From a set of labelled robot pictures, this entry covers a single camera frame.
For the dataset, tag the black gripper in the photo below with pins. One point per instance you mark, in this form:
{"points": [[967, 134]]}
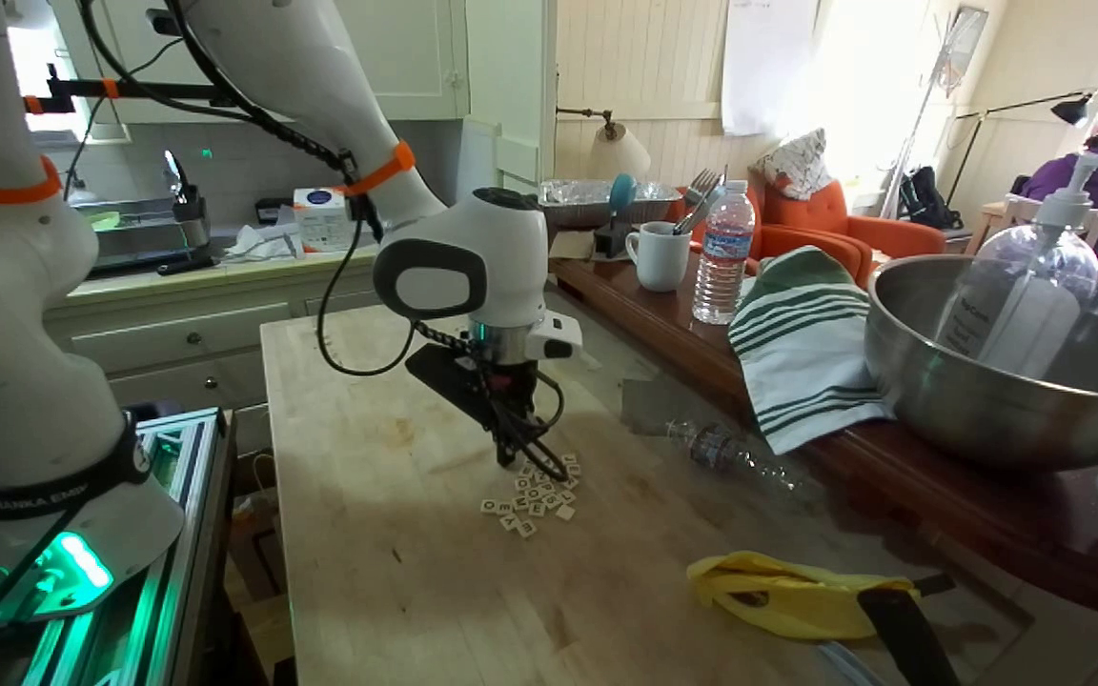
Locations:
{"points": [[513, 393]]}

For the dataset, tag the white wall cabinet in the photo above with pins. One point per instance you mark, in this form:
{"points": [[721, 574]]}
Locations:
{"points": [[435, 64]]}

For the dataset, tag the crushed clear plastic bottle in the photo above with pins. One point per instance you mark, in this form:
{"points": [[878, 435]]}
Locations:
{"points": [[735, 451]]}

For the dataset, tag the grey robot mount plate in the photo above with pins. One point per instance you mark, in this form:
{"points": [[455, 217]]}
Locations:
{"points": [[105, 534]]}

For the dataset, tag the black bag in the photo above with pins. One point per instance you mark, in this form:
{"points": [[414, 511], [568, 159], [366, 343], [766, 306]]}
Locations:
{"points": [[928, 195]]}

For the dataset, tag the clear pump dispenser bottle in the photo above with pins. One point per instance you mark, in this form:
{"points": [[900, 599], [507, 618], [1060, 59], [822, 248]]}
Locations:
{"points": [[1018, 306]]}

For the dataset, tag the silver black kitchen appliance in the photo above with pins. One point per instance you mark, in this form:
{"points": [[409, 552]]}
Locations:
{"points": [[132, 233]]}

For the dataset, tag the dark brown wooden table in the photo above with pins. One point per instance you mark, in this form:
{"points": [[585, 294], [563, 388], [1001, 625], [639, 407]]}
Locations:
{"points": [[905, 497]]}

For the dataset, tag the white hanging paper sheet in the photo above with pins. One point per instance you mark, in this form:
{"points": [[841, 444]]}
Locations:
{"points": [[763, 64]]}

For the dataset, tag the black horizontal rod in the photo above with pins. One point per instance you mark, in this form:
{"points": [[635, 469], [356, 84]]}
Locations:
{"points": [[144, 92]]}

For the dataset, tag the metal spoon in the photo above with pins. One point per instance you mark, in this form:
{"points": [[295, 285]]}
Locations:
{"points": [[700, 192]]}

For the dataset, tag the green lit aluminium rail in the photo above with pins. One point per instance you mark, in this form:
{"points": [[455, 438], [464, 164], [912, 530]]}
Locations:
{"points": [[154, 574]]}

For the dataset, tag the black floor lamp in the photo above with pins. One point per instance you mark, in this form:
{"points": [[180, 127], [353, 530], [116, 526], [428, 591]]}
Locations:
{"points": [[1069, 107]]}

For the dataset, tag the white green striped towel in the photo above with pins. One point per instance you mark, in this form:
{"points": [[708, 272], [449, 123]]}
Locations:
{"points": [[802, 343]]}

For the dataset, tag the yellow banana peel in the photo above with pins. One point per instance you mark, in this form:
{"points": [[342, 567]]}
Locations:
{"points": [[779, 597]]}

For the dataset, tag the patterned cushion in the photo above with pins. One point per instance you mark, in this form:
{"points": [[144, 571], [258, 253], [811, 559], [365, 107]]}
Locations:
{"points": [[799, 159]]}

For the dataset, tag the white drawer cabinet counter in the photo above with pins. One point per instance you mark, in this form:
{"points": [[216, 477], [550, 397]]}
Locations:
{"points": [[191, 343]]}

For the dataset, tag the white crumpled cloth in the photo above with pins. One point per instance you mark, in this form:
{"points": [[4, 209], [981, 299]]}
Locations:
{"points": [[264, 242]]}

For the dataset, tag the aluminium foil tray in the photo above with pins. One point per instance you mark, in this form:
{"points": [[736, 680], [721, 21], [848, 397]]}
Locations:
{"points": [[572, 192]]}

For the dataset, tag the orange armchair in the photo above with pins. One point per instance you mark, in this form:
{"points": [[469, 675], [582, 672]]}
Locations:
{"points": [[830, 231]]}

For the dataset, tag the white paper towel roll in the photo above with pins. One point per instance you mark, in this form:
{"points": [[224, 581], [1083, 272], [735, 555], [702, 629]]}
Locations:
{"points": [[319, 214]]}

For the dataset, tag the desk lamp white shade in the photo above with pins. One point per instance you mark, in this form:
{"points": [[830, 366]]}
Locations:
{"points": [[618, 153]]}

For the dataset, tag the white ceramic mug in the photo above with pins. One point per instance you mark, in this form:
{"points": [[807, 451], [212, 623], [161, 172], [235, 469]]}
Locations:
{"points": [[660, 261]]}

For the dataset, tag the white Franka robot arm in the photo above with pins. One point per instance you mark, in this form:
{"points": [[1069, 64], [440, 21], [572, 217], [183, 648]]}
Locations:
{"points": [[17, 319]]}

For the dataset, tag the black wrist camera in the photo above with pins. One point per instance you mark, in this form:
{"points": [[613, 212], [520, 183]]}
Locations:
{"points": [[449, 376]]}

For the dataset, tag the leaning white frame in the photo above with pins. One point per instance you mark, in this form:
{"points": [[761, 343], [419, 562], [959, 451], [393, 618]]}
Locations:
{"points": [[962, 42]]}

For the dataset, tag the clear plastic water bottle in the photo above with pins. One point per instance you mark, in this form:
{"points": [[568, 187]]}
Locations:
{"points": [[721, 267]]}

